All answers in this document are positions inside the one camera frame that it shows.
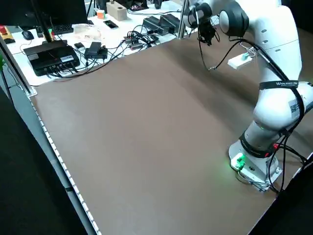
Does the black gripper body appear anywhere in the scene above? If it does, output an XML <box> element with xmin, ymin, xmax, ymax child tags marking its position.
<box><xmin>198</xmin><ymin>21</ymin><xmax>216</xmax><ymax>37</ymax></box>

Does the white power strip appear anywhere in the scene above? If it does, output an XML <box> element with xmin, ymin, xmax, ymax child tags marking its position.
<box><xmin>227</xmin><ymin>54</ymin><xmax>253</xmax><ymax>71</ymax></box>

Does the black rectangular power brick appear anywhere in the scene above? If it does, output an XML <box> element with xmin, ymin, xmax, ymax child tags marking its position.
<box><xmin>142</xmin><ymin>16</ymin><xmax>164</xmax><ymax>35</ymax></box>
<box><xmin>160</xmin><ymin>13</ymin><xmax>178</xmax><ymax>34</ymax></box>

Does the grey usb hub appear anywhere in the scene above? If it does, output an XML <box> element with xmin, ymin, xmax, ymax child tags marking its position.
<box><xmin>123</xmin><ymin>35</ymin><xmax>144</xmax><ymax>51</ymax></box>

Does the wooden block with holes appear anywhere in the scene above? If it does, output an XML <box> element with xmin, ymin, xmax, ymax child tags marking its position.
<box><xmin>106</xmin><ymin>0</ymin><xmax>128</xmax><ymax>22</ymax></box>

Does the clear plastic bag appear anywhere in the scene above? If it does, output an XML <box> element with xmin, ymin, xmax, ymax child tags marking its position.
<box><xmin>72</xmin><ymin>23</ymin><xmax>105</xmax><ymax>42</ymax></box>

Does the black computer monitor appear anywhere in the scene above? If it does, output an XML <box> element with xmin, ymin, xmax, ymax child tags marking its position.
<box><xmin>0</xmin><ymin>0</ymin><xmax>89</xmax><ymax>27</ymax></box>

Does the black keyboard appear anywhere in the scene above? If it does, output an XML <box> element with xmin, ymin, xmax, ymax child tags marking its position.
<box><xmin>52</xmin><ymin>23</ymin><xmax>74</xmax><ymax>35</ymax></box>

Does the flat black electronics box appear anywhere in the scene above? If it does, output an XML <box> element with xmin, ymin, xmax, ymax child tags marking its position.
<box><xmin>22</xmin><ymin>40</ymin><xmax>81</xmax><ymax>77</ymax></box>

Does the black stand pole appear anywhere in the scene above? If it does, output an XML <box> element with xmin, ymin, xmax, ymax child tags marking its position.
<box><xmin>30</xmin><ymin>0</ymin><xmax>55</xmax><ymax>45</ymax></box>

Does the black computer mouse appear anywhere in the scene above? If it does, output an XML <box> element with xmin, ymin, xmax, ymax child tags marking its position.
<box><xmin>21</xmin><ymin>30</ymin><xmax>35</xmax><ymax>41</ymax></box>

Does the red emergency stop button box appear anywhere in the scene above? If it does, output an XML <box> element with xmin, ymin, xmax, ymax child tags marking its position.
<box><xmin>0</xmin><ymin>25</ymin><xmax>13</xmax><ymax>45</ymax></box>

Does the thin white charger cable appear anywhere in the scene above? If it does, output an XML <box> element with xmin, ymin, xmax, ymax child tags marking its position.
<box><xmin>239</xmin><ymin>42</ymin><xmax>258</xmax><ymax>59</ymax></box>

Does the black desk cable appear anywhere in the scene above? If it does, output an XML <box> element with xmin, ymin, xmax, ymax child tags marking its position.
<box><xmin>31</xmin><ymin>44</ymin><xmax>128</xmax><ymax>87</ymax></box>

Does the aluminium corner frame post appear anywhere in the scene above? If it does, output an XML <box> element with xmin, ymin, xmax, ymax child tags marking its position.
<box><xmin>0</xmin><ymin>36</ymin><xmax>37</xmax><ymax>96</ymax></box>

